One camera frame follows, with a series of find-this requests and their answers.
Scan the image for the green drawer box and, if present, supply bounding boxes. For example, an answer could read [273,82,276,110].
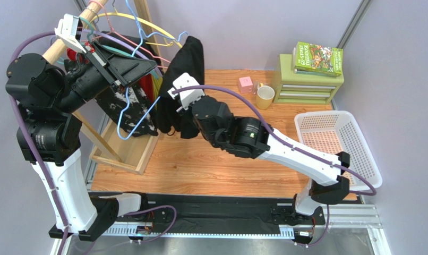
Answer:
[271,54,344,105]

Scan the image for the blue wire hanger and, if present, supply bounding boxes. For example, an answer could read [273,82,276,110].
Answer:
[117,1,187,140]

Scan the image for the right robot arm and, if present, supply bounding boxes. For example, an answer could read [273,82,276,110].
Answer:
[180,96,350,216]

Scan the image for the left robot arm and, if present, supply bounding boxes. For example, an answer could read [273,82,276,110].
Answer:
[5,42,157,242]

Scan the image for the pink cube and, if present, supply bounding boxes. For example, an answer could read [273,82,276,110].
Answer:
[238,76,253,94]

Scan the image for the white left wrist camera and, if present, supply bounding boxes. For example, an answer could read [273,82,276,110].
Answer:
[54,14,87,54]

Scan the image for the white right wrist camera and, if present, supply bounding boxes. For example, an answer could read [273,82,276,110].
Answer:
[167,72,205,109]

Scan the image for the red garment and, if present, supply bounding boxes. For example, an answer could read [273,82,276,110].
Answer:
[66,48,156,103]

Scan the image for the black white-patterned trousers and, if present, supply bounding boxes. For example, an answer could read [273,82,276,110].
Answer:
[94,86,158,137]

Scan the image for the yellow mug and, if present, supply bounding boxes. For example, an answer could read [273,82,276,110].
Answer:
[256,86,275,110]

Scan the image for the black garment on rack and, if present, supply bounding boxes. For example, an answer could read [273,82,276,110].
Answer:
[98,33,162,66]

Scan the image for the yellow wire hanger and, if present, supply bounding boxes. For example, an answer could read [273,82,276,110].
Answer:
[92,12,183,48]

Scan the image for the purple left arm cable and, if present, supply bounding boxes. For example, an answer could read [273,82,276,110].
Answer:
[8,31,70,255]

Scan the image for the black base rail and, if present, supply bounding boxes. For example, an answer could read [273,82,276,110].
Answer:
[87,192,328,245]

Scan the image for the wooden clothes rack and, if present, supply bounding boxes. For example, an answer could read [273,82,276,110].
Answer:
[43,1,159,175]

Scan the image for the pink wire hanger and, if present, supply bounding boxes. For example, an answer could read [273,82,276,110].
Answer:
[89,1,170,63]

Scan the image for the white plastic basket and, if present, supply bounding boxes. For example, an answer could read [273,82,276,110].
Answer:
[294,110,383,189]

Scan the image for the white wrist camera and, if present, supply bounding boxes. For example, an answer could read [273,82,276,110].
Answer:
[54,14,87,54]
[167,72,205,109]

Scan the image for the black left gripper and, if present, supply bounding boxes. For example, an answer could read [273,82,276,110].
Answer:
[52,41,156,115]

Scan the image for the yellow garment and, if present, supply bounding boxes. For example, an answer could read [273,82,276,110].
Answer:
[152,72,162,99]

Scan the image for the plain black trousers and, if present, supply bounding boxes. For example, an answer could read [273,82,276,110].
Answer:
[156,36,205,139]

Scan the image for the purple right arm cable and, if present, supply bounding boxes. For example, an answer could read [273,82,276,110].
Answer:
[172,84,377,196]

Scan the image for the green comic book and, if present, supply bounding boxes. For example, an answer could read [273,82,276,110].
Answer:
[293,41,344,77]

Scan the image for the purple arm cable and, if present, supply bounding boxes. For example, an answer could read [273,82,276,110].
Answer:
[172,84,377,196]
[8,31,70,255]

